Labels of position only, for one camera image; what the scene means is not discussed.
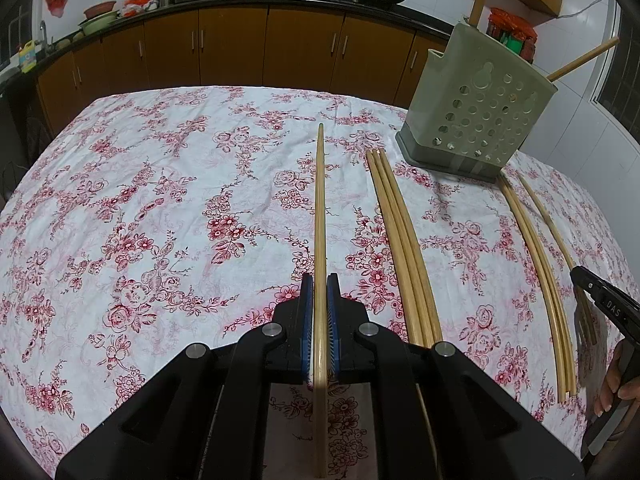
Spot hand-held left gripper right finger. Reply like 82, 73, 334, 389
326, 272, 586, 480

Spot red floral tablecloth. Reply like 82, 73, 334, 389
0, 85, 640, 480

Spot window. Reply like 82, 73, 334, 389
595, 0, 640, 138

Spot red basin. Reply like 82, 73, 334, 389
83, 1, 117, 20

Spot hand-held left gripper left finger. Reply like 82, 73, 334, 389
55, 272, 316, 480

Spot wooden kitchen base cabinets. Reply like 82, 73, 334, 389
35, 2, 451, 136

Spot person's right hand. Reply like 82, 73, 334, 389
596, 345, 640, 413

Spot red food packages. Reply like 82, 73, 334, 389
487, 7, 538, 64

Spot grey-green perforated chopstick holder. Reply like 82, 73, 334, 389
395, 20, 558, 183

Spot yellow bottle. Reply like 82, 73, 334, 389
17, 40, 38, 74

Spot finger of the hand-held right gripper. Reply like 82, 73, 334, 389
571, 266, 640, 331

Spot green basin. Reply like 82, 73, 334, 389
78, 10, 123, 37

